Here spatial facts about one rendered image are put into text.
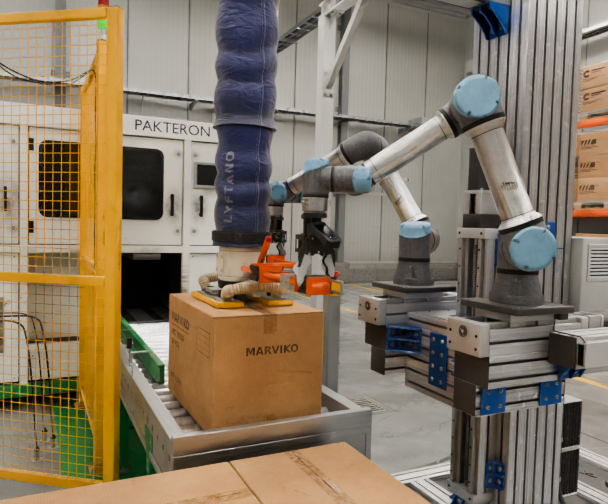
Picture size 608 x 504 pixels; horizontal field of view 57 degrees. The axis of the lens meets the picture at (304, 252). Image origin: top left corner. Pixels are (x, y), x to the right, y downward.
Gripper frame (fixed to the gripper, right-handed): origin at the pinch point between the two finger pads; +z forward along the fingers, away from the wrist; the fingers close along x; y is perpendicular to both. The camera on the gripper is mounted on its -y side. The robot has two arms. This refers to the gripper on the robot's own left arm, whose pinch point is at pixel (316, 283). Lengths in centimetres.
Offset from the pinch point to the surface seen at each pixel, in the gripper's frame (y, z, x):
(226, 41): 55, -81, 10
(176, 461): 22, 55, 33
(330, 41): 301, -181, -168
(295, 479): -4, 54, 7
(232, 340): 30.1, 21.4, 13.7
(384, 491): -20, 54, -12
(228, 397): 30, 40, 15
